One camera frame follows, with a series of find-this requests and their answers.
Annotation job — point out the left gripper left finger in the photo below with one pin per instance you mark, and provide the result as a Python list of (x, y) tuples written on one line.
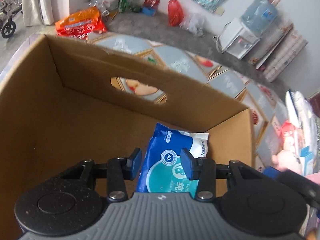
[(119, 170)]

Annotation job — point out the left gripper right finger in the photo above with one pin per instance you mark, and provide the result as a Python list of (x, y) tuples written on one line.
[(204, 171)]

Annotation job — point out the blue wet wipes pack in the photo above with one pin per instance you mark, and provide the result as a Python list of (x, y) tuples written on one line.
[(162, 171)]

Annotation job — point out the pink plush doll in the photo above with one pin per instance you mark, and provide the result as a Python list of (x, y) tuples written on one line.
[(287, 159)]

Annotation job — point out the blue bandage box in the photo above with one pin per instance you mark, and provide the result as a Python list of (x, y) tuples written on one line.
[(306, 160)]

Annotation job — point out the patterned floor mat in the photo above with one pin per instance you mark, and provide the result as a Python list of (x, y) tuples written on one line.
[(268, 110)]

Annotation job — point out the brown cardboard box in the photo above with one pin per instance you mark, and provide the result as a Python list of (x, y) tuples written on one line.
[(66, 100)]

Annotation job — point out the white water dispenser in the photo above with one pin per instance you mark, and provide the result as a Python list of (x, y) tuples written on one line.
[(236, 39)]

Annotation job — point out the orange snack package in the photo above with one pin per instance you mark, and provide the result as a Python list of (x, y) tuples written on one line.
[(80, 24)]

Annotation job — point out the red plastic bag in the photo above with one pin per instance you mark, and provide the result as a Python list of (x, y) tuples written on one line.
[(175, 13)]

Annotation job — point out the blue water bottle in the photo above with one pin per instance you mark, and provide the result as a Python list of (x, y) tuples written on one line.
[(259, 16)]

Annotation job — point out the white curtain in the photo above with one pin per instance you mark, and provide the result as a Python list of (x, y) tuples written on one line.
[(44, 12)]

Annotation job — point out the black wheelchair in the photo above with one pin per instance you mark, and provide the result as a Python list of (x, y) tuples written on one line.
[(9, 8)]

